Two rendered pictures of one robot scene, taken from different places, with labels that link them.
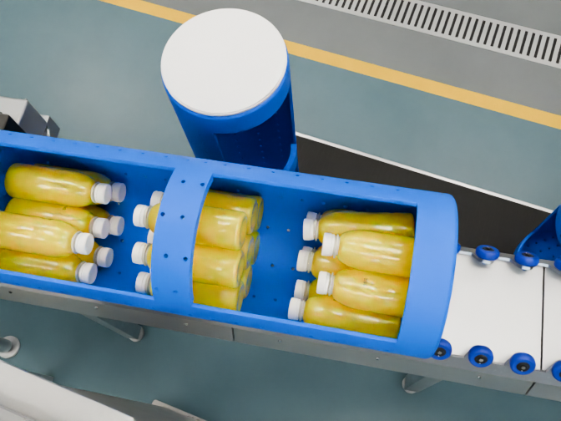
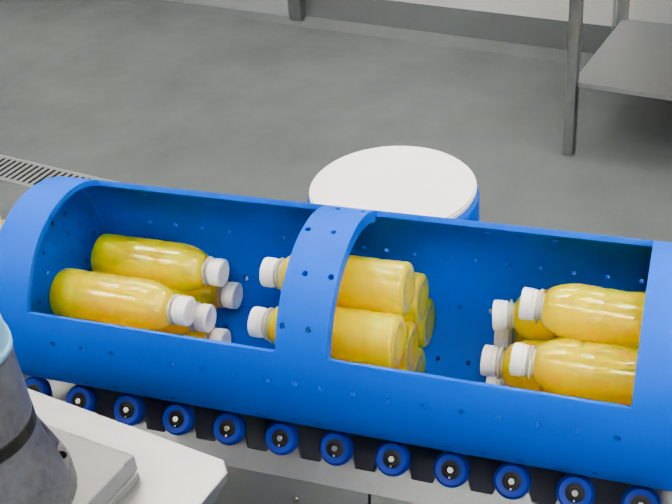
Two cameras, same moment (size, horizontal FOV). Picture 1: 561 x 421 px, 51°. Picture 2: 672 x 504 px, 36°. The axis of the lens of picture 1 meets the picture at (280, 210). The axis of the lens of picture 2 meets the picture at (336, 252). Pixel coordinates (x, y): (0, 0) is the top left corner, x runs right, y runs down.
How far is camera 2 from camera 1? 0.71 m
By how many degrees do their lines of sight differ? 34
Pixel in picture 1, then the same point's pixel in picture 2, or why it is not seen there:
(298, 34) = not seen: hidden behind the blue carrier
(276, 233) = (450, 367)
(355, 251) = (567, 298)
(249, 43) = (427, 174)
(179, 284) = (317, 315)
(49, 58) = not seen: hidden behind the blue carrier
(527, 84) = not seen: outside the picture
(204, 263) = (351, 318)
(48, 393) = (106, 429)
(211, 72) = (375, 195)
